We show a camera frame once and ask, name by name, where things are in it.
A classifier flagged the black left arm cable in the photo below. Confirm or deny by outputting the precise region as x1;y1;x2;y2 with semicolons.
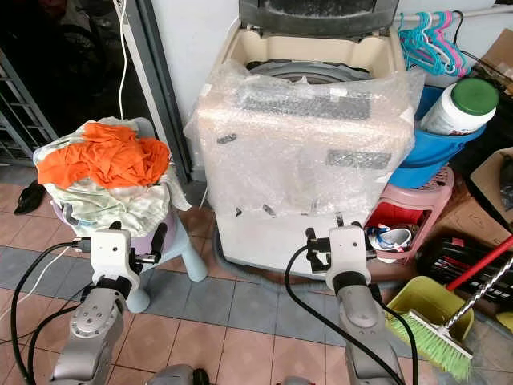
28;303;85;383
10;241;87;385

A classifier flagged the white bottle with green lid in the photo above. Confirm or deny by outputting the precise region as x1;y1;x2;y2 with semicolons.
419;78;499;136

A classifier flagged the grey metal gate grille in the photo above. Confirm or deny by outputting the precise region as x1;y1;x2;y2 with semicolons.
0;52;42;167

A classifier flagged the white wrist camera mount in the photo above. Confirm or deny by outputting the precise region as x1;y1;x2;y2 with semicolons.
327;225;372;276
90;230;142;282

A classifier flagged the white top-load washing machine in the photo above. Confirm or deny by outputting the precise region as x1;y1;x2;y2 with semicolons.
196;16;426;278

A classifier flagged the white cup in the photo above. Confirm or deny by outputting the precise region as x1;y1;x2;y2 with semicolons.
369;227;418;254

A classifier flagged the green broom with silver handle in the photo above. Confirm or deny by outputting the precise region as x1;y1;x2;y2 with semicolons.
386;257;513;383

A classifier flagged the light blue plastic chair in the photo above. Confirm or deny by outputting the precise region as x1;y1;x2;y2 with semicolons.
96;118;205;314

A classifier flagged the pink plastic clothes hanger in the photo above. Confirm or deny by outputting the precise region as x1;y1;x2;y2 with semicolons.
433;10;467;77

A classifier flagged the grey door frame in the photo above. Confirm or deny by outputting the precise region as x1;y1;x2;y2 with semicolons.
128;0;195;184

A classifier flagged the teal plastic clothes hanger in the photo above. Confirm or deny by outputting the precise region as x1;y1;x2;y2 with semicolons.
415;12;456;78
398;12;442;77

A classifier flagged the blue plastic basin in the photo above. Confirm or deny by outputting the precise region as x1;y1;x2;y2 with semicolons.
389;84;490;190

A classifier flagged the large brown cardboard box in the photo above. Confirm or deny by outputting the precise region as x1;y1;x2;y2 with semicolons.
437;147;513;241

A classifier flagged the black crate with red trim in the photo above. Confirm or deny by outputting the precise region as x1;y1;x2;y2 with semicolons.
417;235;513;304

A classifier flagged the orange garment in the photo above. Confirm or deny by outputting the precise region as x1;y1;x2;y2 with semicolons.
36;122;172;190

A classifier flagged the white clothes rail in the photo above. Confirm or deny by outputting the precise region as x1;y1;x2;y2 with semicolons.
397;4;513;23

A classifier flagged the pink plastic stool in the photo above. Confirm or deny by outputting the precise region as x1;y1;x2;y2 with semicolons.
363;164;455;264

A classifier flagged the small brown cardboard box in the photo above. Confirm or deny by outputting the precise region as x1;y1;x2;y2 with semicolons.
469;28;513;97

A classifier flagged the black slipper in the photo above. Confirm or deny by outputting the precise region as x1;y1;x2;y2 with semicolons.
16;180;46;215

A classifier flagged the clear bubble wrap sheet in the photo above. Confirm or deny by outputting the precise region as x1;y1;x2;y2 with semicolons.
184;60;426;217

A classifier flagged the pale green white cloth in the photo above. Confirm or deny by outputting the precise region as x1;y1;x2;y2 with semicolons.
32;119;192;240

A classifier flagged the white hanging cable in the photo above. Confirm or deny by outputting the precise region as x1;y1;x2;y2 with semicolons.
112;0;131;121

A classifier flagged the yellow-green dustpan with red handle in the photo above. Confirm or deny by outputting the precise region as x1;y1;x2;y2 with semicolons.
385;234;513;342

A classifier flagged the dark grey washer lid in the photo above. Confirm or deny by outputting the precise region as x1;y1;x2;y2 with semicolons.
238;0;403;38

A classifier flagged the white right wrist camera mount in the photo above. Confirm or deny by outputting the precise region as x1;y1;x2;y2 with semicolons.
327;225;372;276

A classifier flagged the grey left robot leg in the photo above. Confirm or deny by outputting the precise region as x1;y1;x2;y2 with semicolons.
148;363;213;385

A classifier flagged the white cable on floor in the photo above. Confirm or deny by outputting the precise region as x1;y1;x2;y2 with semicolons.
20;245;73;282

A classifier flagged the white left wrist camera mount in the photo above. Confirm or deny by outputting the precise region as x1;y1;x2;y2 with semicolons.
90;230;142;282

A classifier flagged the red plastic container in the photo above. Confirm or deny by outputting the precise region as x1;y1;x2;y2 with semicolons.
366;202;418;231

